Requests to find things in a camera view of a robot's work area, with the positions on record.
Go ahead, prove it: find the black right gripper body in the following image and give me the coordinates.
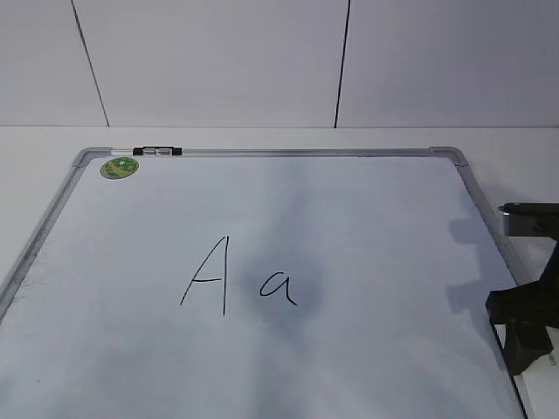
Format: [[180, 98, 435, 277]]
[[486, 235, 558, 334]]

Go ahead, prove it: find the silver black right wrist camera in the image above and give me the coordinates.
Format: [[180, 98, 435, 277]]
[[499, 203, 558, 241]]

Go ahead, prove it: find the black silver hanging clip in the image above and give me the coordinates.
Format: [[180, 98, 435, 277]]
[[132, 147, 183, 156]]

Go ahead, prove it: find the white eraser with black felt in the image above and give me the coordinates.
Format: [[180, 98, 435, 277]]
[[492, 326, 558, 419]]

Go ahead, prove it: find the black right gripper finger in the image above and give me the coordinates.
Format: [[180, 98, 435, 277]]
[[497, 322, 551, 376]]

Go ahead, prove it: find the white board with grey frame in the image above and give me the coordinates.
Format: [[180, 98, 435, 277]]
[[1, 147, 528, 418]]

